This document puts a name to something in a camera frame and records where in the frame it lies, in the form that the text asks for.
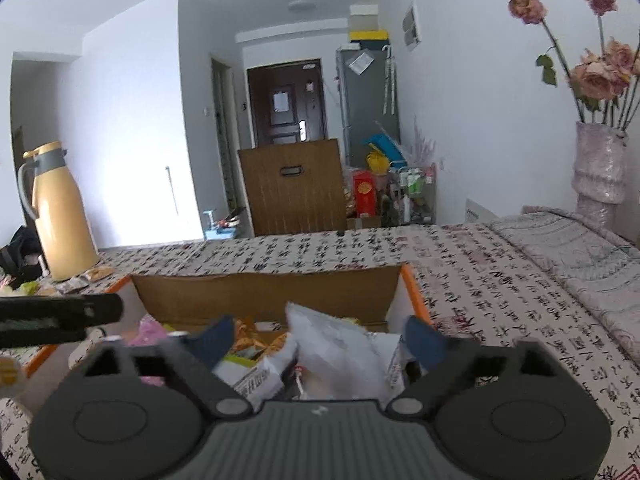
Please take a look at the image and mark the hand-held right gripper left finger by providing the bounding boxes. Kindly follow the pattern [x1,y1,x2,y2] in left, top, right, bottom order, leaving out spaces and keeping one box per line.
[75,316,253,420]

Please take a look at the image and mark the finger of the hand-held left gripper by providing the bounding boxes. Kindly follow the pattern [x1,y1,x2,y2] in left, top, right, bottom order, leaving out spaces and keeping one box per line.
[0,329,88,349]
[0,292,124,328]

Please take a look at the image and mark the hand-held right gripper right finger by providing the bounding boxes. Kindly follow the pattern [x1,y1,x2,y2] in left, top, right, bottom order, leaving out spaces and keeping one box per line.
[387,316,566,417]

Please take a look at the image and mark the red cardboard box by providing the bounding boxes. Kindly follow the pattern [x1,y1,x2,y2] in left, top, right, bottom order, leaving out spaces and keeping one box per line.
[22,264,435,406]

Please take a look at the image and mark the grey snack packet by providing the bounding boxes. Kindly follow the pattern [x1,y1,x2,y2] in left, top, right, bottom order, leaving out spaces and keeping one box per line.
[285,302,401,401]
[372,335,415,396]
[55,277,91,295]

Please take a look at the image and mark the pink snack packet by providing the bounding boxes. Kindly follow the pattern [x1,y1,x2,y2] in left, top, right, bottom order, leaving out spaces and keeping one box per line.
[127,315,168,348]

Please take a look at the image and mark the black bag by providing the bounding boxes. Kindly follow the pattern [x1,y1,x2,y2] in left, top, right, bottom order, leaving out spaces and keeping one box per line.
[0,225,48,286]

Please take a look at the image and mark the yellow thermos jug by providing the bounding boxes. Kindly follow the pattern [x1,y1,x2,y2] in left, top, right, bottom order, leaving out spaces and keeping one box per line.
[17,141,101,282]

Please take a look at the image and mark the small blue stool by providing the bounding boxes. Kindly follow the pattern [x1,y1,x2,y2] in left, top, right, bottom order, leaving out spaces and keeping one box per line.
[202,207,251,241]

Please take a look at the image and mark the white board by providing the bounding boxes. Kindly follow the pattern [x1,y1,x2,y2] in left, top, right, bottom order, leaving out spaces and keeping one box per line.
[465,197,501,223]

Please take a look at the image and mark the storage cart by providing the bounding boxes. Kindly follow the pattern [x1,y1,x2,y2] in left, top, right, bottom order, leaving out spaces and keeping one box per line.
[387,162,436,226]

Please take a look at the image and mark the wooden chair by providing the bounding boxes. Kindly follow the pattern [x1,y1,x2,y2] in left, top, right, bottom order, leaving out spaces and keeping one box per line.
[237,138,348,237]

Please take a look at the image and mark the red gift box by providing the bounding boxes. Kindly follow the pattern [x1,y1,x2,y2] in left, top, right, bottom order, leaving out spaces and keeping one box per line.
[352,170,381,218]

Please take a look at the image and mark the pink grey patterned cloth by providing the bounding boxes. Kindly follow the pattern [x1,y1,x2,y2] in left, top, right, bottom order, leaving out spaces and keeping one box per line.
[487,205,640,376]

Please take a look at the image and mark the white feather plume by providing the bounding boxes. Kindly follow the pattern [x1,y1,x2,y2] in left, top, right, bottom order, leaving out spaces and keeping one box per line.
[407,115,436,171]

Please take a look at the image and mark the blue plastic item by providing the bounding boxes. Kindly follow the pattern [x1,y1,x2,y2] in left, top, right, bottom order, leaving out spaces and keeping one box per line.
[362,132,403,161]

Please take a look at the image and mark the grey interior door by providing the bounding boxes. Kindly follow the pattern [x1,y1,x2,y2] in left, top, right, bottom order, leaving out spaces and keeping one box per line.
[211,57,241,216]

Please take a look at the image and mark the grey refrigerator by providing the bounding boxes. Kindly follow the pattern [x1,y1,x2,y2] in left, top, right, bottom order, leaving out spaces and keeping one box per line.
[336,45,401,168]

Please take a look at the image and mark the pink textured vase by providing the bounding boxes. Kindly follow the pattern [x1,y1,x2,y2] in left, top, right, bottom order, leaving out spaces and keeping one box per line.
[572,121,628,231]

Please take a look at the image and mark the dark brown door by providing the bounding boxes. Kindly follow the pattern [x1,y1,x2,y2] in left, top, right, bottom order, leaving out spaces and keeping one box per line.
[246,58,328,148]

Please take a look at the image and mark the white folded umbrella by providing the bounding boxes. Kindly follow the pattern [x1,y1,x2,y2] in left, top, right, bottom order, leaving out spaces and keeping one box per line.
[382,45,398,116]

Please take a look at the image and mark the dried rose bouquet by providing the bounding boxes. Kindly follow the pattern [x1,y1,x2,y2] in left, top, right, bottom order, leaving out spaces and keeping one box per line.
[497,0,640,126]

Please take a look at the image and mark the white box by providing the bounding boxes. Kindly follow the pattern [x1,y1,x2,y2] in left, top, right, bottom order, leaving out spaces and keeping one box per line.
[350,4,381,31]

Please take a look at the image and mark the white wall panel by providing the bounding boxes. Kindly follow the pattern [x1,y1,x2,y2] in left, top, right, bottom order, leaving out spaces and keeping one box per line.
[401,1,423,51]

